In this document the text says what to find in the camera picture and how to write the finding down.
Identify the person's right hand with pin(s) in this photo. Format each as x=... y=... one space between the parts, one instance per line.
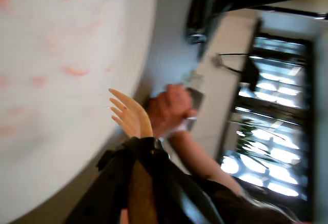
x=169 y=108

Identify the green potted plant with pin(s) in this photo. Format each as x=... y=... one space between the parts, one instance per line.
x=252 y=142

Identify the person's black t-shirt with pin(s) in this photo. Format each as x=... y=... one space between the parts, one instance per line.
x=243 y=206

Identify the grey handheld device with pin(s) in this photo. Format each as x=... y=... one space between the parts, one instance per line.
x=196 y=90

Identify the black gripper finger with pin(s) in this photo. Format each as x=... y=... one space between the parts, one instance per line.
x=107 y=188
x=164 y=183

